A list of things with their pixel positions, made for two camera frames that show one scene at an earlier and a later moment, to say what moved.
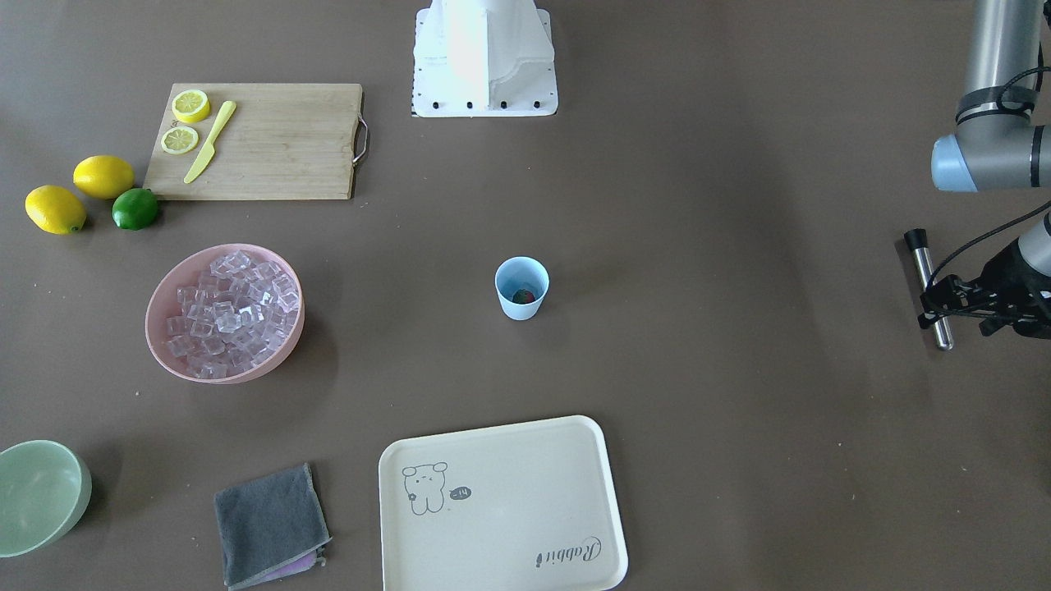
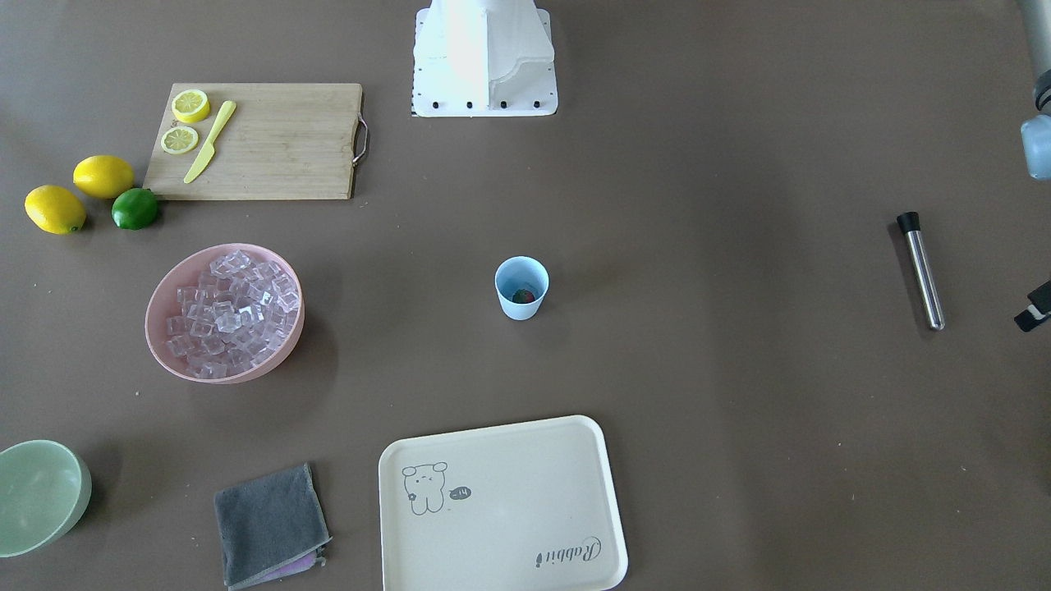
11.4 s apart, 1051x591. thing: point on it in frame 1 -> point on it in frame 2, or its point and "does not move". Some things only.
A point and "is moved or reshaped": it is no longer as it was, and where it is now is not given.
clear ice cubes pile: (238, 313) does not move
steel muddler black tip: (918, 239) is moved or reshaped
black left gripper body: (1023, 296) -> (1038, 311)
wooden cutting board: (283, 141) does not move
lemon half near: (190, 106) does not move
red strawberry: (523, 296) does not move
